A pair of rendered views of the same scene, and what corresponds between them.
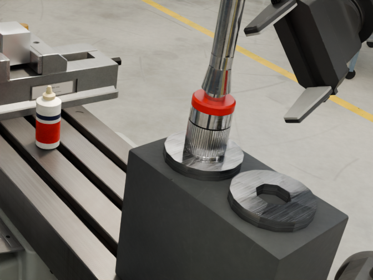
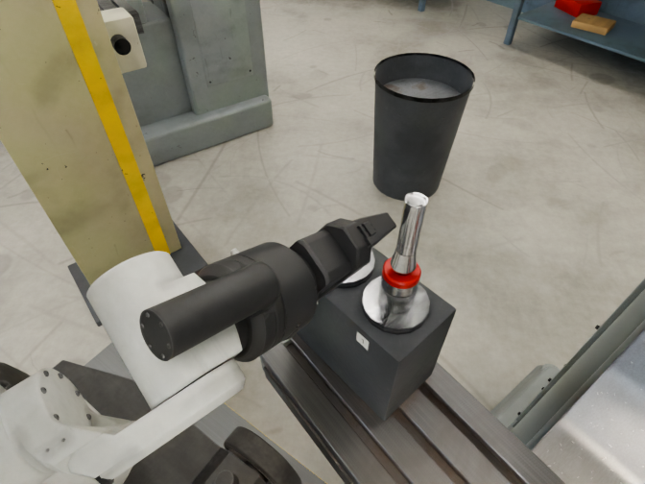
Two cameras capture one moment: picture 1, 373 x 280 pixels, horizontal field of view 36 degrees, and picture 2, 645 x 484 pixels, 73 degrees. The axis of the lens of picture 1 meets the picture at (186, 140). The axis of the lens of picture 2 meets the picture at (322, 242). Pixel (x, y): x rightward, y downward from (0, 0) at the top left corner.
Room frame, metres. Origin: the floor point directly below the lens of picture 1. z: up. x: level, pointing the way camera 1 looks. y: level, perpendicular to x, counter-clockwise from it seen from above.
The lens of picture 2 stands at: (0.90, -0.08, 1.58)
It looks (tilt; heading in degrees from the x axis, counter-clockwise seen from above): 46 degrees down; 186
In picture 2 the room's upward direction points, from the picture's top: straight up
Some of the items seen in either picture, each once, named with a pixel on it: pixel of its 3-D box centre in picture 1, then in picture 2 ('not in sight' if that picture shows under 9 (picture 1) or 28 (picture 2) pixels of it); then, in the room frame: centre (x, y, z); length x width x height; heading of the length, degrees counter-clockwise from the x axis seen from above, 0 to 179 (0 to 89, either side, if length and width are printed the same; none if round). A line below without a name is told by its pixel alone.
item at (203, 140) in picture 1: (208, 128); (398, 287); (0.55, -0.02, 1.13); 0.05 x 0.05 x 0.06
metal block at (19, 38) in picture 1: (9, 43); not in sight; (0.97, 0.35, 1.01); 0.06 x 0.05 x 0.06; 44
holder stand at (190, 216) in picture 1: (220, 243); (364, 319); (0.52, -0.06, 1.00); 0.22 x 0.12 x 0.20; 48
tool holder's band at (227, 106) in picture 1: (213, 101); (401, 271); (0.55, -0.02, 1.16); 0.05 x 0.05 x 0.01
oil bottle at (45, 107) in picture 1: (48, 115); not in sight; (0.83, 0.23, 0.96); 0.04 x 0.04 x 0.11
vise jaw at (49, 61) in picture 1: (38, 51); not in sight; (1.00, 0.31, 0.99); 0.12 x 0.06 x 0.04; 44
